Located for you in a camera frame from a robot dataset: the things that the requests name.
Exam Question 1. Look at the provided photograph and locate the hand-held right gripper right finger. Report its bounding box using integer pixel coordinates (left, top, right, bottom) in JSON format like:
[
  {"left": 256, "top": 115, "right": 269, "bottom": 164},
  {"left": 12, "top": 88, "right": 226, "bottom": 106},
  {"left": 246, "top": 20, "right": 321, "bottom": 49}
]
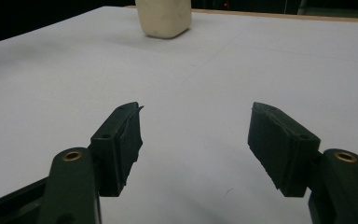
[{"left": 247, "top": 101, "right": 358, "bottom": 224}]

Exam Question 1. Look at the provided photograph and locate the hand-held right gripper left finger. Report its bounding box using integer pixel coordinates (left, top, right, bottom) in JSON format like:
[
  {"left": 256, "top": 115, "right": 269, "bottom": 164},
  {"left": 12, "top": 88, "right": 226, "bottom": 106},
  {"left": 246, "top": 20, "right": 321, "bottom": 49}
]
[{"left": 36, "top": 101, "right": 145, "bottom": 224}]

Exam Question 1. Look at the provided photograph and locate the beige square cup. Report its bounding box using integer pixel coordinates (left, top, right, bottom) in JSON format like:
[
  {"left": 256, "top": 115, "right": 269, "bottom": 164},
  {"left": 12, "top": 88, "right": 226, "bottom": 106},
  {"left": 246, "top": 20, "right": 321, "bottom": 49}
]
[{"left": 134, "top": 0, "right": 193, "bottom": 40}]

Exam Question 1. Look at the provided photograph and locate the white table cover board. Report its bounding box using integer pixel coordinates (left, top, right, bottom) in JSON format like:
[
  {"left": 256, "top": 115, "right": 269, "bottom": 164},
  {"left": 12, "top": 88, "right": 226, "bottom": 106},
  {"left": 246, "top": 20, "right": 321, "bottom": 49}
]
[{"left": 0, "top": 6, "right": 358, "bottom": 224}]

